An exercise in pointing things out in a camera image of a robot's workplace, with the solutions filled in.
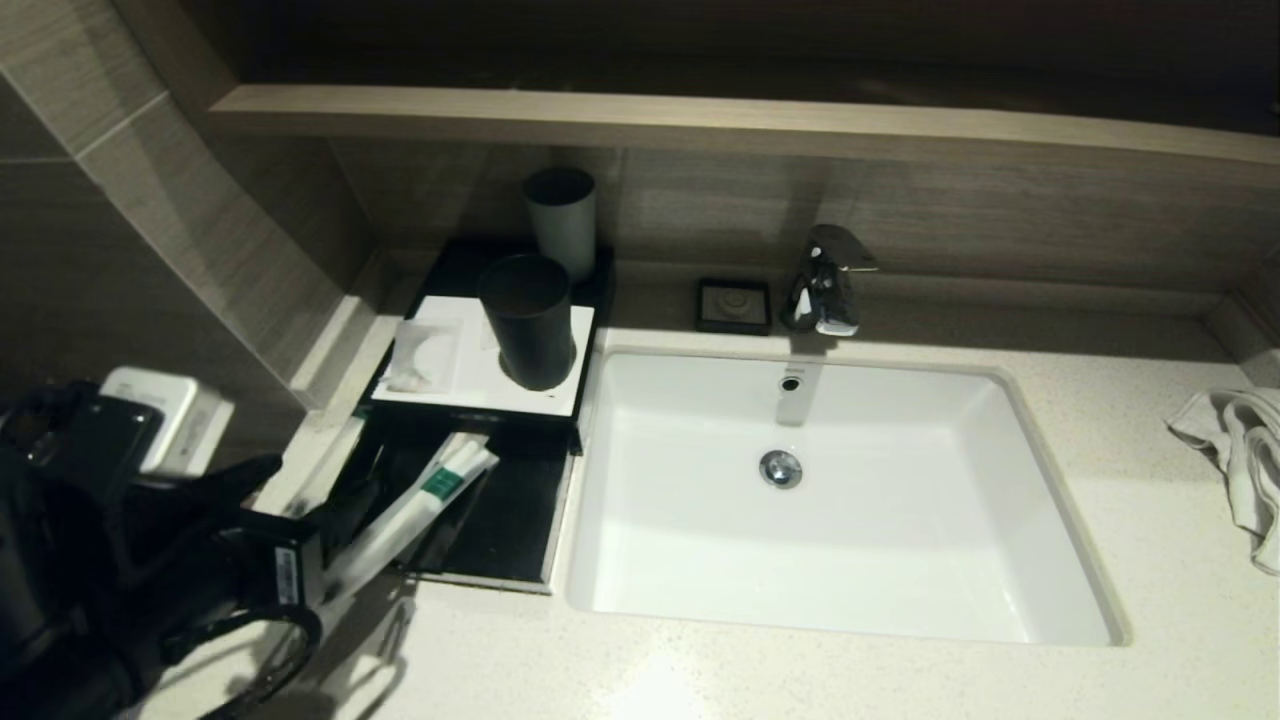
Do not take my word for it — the black square soap dish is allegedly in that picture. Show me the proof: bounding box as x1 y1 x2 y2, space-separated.
696 279 772 336

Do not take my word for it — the chrome sink faucet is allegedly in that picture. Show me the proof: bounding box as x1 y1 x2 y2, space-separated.
780 226 879 338

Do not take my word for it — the white ribbed tray mat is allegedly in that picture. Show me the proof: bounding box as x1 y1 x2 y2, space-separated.
372 296 597 417

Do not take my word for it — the white rectangular sink basin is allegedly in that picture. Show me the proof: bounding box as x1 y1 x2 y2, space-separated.
566 346 1131 646

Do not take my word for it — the black tumbler cup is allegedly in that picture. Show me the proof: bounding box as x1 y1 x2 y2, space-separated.
476 253 578 392

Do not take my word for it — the black amenity tray box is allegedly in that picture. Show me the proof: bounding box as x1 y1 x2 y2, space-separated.
357 235 617 433

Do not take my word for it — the long white toothbrush packet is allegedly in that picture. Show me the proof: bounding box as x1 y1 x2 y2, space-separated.
318 443 501 613

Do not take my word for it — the toothpaste packet with green label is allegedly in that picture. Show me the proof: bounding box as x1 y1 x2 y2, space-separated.
400 432 491 563

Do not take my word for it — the wooden wall shelf ledge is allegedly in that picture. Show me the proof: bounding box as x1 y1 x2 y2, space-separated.
210 87 1280 169

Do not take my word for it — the white crumpled towel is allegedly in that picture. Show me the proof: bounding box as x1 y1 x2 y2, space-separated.
1165 388 1280 576

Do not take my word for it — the grey tumbler cup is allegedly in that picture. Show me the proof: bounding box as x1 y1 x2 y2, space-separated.
525 166 598 286

